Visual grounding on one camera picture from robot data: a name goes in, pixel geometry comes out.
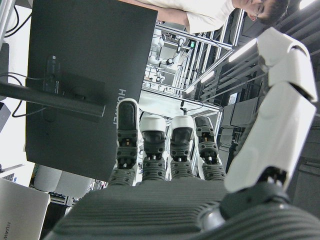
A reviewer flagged black monitor stand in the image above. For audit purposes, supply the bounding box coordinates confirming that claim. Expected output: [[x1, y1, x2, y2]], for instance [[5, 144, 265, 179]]
[[0, 71, 106, 124]]

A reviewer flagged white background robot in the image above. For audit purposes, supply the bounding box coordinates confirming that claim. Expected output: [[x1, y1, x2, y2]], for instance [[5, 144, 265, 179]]
[[149, 32, 187, 85]]

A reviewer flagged silver laptop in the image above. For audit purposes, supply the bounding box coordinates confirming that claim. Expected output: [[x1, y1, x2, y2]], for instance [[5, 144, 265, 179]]
[[0, 177, 51, 240]]

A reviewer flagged long ceiling light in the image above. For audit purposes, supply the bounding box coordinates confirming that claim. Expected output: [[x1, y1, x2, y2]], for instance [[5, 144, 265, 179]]
[[298, 0, 320, 11], [199, 70, 216, 83], [227, 37, 259, 63]]

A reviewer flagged black computer monitor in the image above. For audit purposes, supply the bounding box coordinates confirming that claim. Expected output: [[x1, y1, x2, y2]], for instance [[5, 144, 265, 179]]
[[24, 0, 159, 182]]

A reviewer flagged person in white T-shirt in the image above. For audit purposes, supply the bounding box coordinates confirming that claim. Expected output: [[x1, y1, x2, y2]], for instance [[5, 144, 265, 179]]
[[117, 0, 290, 35]]

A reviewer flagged aluminium frame cell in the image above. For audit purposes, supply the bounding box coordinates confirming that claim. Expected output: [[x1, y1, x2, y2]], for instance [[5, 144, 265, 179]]
[[142, 8, 245, 101]]

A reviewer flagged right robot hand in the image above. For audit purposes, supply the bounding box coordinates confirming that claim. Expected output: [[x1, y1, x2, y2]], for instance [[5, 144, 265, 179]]
[[41, 26, 320, 240]]

